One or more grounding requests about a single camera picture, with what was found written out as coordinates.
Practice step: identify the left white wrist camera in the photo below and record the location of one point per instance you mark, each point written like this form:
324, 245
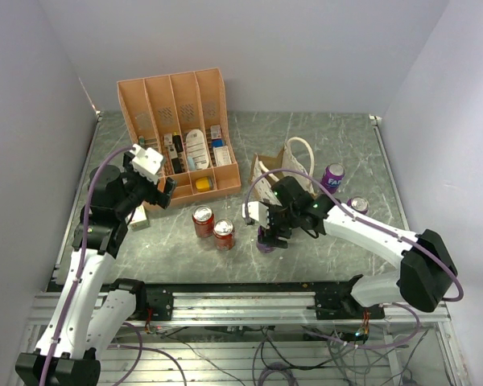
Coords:
147, 162

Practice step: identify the black marker pen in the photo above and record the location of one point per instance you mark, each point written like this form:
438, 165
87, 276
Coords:
177, 141

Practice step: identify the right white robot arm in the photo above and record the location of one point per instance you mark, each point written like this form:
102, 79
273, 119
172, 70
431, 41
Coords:
423, 268

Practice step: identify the purple fanta can front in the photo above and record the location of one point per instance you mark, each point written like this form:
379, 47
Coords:
263, 248

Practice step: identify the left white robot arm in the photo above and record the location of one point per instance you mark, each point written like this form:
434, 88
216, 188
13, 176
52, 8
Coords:
70, 349

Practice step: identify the purple fanta can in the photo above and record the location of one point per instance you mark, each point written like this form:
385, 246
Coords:
359, 204
263, 248
333, 176

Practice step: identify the yellow small object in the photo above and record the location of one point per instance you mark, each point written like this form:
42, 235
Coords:
204, 184

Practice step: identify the white oval device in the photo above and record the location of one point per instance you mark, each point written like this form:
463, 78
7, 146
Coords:
196, 150

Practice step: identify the red cola can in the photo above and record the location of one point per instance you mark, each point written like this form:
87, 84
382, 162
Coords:
203, 219
223, 233

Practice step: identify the small white red box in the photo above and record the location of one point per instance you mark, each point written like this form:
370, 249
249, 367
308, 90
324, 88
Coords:
138, 219

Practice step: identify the purple fanta can back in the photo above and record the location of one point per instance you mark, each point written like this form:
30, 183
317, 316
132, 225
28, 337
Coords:
333, 176

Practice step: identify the white label box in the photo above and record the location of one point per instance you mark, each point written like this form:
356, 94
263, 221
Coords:
222, 156

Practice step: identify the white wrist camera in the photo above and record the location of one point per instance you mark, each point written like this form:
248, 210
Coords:
147, 162
256, 212

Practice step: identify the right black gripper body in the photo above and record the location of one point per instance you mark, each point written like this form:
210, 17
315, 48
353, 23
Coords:
281, 221

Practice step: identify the aluminium rail frame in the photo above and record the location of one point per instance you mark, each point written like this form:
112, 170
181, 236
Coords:
183, 307

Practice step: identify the pink desk organizer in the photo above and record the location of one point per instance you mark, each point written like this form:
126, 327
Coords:
156, 107

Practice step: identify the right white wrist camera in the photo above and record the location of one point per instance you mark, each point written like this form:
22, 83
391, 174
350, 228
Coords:
256, 212

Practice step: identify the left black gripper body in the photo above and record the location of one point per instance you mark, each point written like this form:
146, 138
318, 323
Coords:
139, 188

